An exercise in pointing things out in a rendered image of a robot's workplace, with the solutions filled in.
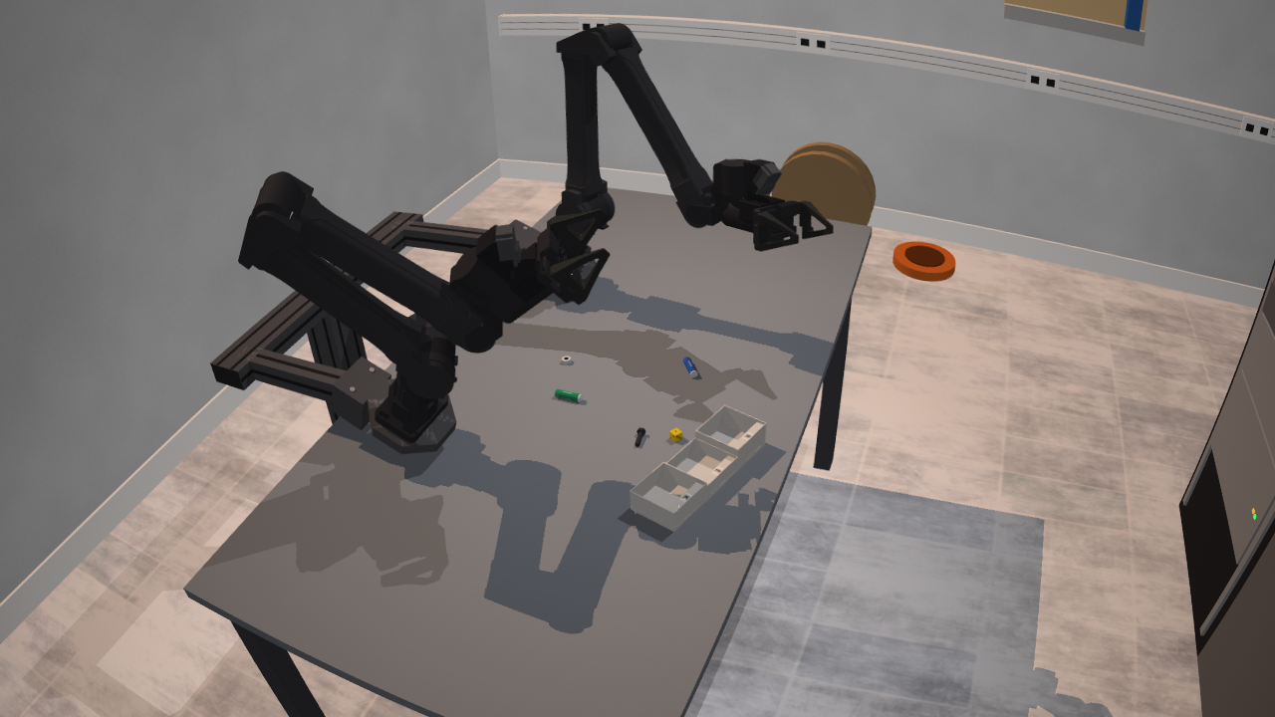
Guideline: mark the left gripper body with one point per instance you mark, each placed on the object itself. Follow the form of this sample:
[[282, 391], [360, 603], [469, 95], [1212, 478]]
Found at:
[[782, 210]]

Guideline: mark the row of three labelled bins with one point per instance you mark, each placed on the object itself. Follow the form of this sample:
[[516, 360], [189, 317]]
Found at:
[[700, 458]]

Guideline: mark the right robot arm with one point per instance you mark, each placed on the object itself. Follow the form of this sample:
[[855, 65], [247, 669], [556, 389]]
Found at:
[[423, 347]]

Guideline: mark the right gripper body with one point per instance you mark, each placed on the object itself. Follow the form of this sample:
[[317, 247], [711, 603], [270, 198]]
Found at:
[[547, 251]]

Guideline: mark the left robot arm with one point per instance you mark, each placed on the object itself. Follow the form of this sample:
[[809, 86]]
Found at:
[[608, 46]]

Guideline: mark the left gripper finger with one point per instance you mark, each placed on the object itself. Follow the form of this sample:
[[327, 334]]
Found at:
[[809, 209], [764, 223]]

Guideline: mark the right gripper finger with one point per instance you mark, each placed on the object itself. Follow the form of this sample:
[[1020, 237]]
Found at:
[[560, 224], [561, 272]]

